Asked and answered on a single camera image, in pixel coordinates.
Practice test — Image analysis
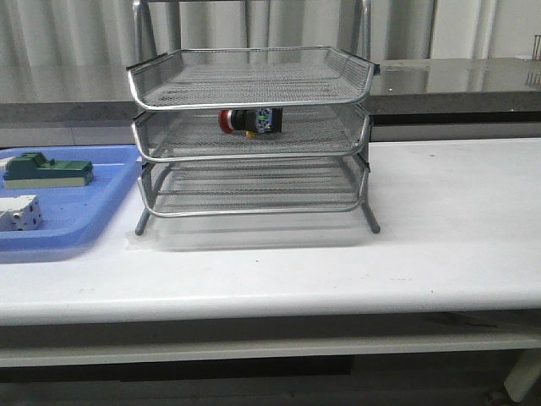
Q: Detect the blue plastic tray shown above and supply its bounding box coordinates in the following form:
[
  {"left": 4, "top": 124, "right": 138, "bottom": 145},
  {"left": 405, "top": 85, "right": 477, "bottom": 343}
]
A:
[{"left": 1, "top": 145, "right": 141, "bottom": 263}]

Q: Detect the red emergency stop button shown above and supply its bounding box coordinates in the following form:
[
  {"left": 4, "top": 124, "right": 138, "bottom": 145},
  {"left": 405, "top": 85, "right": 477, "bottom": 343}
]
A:
[{"left": 218, "top": 107, "right": 283, "bottom": 136}]

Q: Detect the grey metal rack frame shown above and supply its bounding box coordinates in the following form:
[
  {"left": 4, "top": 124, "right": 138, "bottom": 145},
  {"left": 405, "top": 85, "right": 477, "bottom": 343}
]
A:
[{"left": 132, "top": 0, "right": 380, "bottom": 233}]

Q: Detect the green terminal block module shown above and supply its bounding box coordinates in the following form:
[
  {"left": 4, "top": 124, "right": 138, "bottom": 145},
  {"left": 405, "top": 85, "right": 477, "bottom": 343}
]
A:
[{"left": 3, "top": 151, "right": 94, "bottom": 189}]

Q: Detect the white table leg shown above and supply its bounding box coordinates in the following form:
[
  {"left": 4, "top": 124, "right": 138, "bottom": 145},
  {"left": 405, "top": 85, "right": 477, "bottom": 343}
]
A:
[{"left": 504, "top": 348, "right": 541, "bottom": 403}]

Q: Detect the grey stone counter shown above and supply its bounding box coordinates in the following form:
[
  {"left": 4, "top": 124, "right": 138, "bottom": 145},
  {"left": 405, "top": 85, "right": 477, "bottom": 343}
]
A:
[{"left": 1, "top": 58, "right": 540, "bottom": 148}]

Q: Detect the white circuit breaker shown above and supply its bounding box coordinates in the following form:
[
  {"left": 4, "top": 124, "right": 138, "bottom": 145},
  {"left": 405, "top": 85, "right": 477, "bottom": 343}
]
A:
[{"left": 1, "top": 195, "right": 42, "bottom": 232}]

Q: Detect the grey pleated curtain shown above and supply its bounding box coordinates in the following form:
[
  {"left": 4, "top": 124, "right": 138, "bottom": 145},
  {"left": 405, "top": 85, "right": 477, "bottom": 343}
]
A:
[{"left": 1, "top": 1, "right": 540, "bottom": 68}]

